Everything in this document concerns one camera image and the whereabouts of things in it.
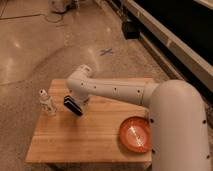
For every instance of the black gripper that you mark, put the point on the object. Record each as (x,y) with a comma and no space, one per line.
(72,106)

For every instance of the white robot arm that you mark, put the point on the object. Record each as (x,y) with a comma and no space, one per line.
(177,116)

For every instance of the small white bottle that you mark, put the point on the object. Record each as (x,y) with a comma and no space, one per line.
(46,102)

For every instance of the wooden table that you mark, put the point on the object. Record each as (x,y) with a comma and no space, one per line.
(90,138)

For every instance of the orange bowl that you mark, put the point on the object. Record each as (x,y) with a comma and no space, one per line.
(134,134)

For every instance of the black box on floor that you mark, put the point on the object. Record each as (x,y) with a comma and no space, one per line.
(130,30)

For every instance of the white device on floor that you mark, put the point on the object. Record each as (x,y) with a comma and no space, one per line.
(60,6)

